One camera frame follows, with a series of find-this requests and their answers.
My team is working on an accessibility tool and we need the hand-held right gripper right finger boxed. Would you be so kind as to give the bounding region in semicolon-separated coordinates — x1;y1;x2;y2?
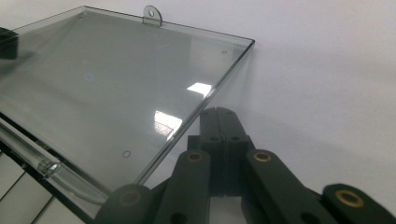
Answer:
217;106;257;198

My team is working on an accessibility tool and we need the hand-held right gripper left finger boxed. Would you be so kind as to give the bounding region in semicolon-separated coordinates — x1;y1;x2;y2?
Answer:
187;106;226;198

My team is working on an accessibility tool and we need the clear grey compartment box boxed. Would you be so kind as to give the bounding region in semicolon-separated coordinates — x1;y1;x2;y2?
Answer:
0;5;256;224

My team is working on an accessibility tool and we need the white table cover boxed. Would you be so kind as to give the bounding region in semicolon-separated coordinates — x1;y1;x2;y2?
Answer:
0;0;396;224

